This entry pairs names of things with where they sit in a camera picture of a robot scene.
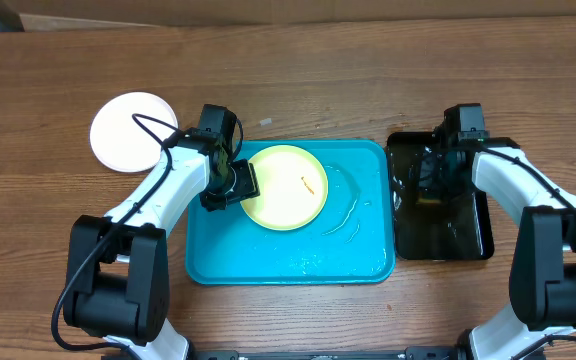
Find cardboard panel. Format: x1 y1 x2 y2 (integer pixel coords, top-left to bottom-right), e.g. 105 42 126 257
7 0 576 26

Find teal plastic tray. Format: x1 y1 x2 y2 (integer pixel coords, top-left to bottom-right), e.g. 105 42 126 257
186 139 395 285

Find yellow plate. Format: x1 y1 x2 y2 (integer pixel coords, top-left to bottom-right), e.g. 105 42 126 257
241 145 328 231

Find yellow green sponge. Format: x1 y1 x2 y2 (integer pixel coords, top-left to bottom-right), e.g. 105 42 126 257
416 197 442 206

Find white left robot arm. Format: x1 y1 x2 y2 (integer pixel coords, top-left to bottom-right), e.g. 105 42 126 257
51 135 259 359

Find black tray with water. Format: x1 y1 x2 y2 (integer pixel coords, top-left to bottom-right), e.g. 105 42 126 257
385 132 495 261

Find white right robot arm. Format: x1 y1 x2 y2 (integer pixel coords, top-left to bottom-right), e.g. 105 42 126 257
387 130 576 359

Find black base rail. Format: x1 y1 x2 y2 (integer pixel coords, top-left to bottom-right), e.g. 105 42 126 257
101 345 464 360

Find cream white plate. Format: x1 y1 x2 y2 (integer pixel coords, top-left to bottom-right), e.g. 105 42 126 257
89 92 178 173

